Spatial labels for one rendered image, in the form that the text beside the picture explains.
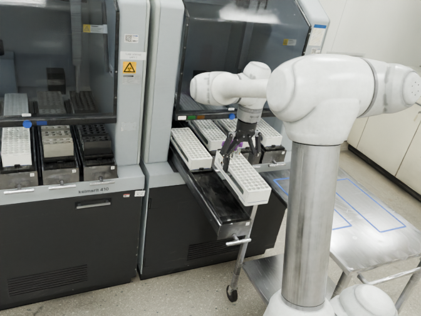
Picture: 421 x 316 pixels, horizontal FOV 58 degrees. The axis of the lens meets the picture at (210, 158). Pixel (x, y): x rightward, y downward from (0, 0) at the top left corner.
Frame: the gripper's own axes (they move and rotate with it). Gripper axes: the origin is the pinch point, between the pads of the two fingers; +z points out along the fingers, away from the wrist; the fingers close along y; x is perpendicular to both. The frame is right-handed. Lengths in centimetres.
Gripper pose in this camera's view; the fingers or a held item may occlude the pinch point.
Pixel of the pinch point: (237, 165)
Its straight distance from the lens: 151.9
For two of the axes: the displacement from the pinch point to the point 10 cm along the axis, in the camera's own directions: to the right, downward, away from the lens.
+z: -1.5, 8.6, 4.9
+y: 9.1, -0.7, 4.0
